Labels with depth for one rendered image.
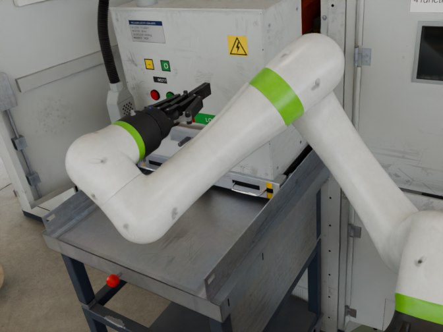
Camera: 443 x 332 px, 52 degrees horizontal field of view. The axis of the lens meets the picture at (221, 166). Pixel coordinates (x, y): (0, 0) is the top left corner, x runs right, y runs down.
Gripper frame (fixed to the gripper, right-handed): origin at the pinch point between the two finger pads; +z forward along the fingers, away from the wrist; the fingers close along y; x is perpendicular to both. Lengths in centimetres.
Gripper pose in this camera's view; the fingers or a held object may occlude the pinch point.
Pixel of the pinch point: (200, 93)
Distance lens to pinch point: 109.8
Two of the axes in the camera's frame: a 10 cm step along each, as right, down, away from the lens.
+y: 8.4, 1.9, -5.0
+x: -1.1, -8.6, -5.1
